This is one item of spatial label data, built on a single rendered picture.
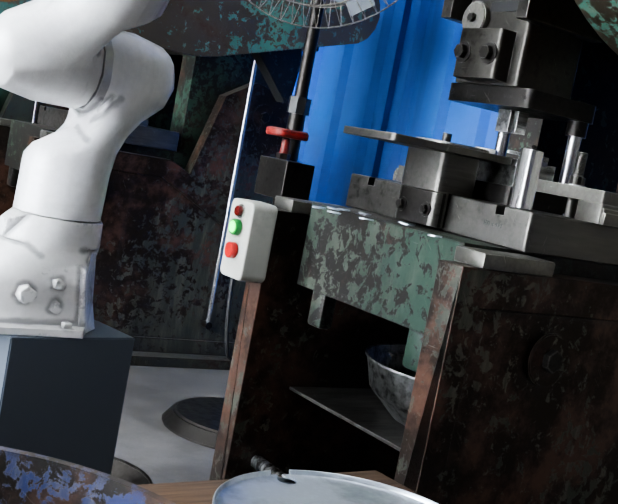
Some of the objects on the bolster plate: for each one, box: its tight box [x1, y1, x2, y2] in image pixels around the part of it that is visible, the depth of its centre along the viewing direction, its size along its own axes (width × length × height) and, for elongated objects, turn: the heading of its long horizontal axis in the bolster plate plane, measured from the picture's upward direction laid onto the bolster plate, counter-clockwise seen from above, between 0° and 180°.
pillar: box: [558, 136, 582, 184], centre depth 169 cm, size 2×2×14 cm
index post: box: [508, 144, 544, 211], centre depth 151 cm, size 3×3×10 cm
